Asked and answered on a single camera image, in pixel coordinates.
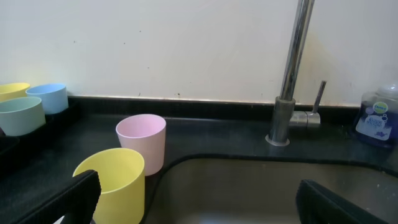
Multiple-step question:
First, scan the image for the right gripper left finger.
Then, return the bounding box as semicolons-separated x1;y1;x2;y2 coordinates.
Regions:
12;169;102;224

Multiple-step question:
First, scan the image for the yellow cup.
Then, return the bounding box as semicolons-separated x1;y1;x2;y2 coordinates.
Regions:
72;147;146;224
0;82;31;103

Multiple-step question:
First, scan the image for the pink cup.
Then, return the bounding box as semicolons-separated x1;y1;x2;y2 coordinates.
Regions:
115;113;167;177

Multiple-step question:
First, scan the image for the steel sink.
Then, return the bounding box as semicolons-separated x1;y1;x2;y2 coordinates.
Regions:
141;154;398;224

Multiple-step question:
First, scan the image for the light green cup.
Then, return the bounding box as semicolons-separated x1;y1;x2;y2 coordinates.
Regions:
0;96;47;137

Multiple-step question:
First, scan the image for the blue cup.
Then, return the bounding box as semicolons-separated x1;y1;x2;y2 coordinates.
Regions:
25;83;70;115

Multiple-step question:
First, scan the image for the blue soap bottle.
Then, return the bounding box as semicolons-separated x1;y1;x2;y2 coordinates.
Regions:
351;82;398;149

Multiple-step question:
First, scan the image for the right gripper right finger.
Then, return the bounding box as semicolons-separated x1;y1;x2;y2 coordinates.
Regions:
295;179;389;224

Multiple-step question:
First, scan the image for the black tray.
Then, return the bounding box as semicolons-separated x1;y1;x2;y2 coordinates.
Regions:
0;101;80;178

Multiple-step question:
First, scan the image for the steel tap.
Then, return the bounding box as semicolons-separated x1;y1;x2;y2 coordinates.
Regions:
265;0;327;147

